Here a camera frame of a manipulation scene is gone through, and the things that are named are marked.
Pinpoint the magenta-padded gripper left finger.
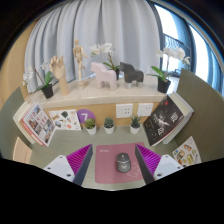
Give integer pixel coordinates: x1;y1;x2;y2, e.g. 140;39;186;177
43;143;94;187

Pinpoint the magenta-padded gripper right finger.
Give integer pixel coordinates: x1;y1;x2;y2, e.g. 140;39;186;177
134;143;184;185

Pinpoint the dark grey computer mouse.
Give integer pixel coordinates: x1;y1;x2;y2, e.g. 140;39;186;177
115;152;132;174

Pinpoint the pink mouse pad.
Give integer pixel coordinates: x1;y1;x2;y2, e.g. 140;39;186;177
94;142;148;185

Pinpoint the white card with food pictures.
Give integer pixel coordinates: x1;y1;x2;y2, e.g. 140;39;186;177
171;135;203;168

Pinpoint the beige card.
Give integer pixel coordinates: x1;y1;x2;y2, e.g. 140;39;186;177
12;136;33;165

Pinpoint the black book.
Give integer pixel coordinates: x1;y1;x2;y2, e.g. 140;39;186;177
142;95;185;147

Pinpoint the red-spined photo cover book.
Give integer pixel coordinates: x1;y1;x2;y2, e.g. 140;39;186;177
20;102;56;148

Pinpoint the white illustrated sticker sheet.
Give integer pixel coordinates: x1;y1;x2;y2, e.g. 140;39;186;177
48;108;82;131

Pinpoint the small succulent in white pot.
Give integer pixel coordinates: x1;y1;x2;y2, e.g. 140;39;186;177
84;118;98;136
129;114;142;135
103;117;116;135

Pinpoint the purple round sticker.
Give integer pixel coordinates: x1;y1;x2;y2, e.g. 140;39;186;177
76;108;96;126

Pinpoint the grey-green desk partition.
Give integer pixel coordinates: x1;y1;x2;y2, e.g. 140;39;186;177
0;86;31;159
174;68;224;164

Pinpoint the white orchid in black pot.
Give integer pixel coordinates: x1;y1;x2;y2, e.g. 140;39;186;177
90;42;121;81
146;46;192;94
22;62;56;99

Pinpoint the pale ledge shelf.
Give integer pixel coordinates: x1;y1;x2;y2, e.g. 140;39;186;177
24;83;168;109

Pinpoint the wooden hand model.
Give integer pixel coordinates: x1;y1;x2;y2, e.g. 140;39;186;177
49;55;71;97

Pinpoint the pink horse figurine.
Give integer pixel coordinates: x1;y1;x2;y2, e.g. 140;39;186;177
90;61;119;92

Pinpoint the wooden artist mannequin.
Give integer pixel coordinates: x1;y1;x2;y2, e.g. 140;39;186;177
72;38;88;88

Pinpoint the grey-white curtain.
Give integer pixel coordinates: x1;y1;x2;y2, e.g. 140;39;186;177
23;0;164;94

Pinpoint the white wall socket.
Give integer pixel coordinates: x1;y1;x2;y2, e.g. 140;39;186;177
115;103;134;119
137;102;154;118

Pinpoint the window with dark frame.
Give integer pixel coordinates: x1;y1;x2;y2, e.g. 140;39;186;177
148;1;224;98

